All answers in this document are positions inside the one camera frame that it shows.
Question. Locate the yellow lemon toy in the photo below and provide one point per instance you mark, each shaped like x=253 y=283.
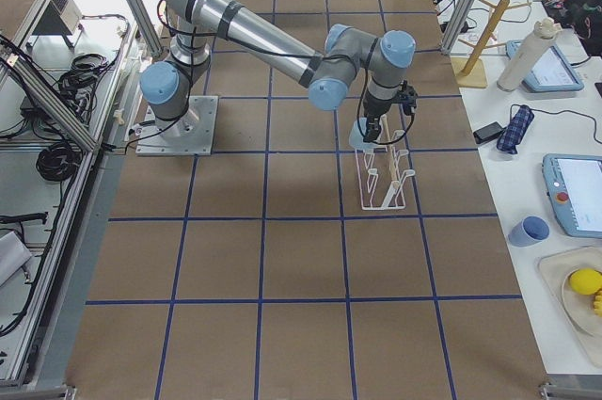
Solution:
x=585 y=281

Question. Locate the light blue cup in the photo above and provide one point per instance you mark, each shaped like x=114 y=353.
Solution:
x=356 y=136

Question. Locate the black phone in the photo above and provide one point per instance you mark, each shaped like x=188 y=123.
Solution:
x=488 y=133

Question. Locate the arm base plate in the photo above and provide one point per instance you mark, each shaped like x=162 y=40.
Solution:
x=193 y=134

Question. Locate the blue teach pendant far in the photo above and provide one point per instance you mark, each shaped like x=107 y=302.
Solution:
x=552 y=73

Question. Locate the blue cup on side table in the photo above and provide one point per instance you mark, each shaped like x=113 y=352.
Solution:
x=529 y=231

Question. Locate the cream tray on side table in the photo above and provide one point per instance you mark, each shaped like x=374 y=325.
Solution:
x=557 y=271

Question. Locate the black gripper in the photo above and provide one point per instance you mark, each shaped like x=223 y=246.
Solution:
x=374 y=112

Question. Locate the wooden mug tree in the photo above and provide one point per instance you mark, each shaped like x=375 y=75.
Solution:
x=469 y=72

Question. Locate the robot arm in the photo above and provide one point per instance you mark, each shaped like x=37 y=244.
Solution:
x=327 y=76

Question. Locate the blue teach pendant near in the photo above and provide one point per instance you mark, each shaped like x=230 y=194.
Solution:
x=574 y=189

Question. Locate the white wire cup rack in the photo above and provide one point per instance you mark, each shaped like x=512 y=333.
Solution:
x=380 y=174

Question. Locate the folded plaid umbrella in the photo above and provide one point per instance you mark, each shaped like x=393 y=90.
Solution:
x=516 y=129

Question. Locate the blue teach pendant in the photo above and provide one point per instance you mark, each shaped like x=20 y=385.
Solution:
x=552 y=73
x=574 y=189

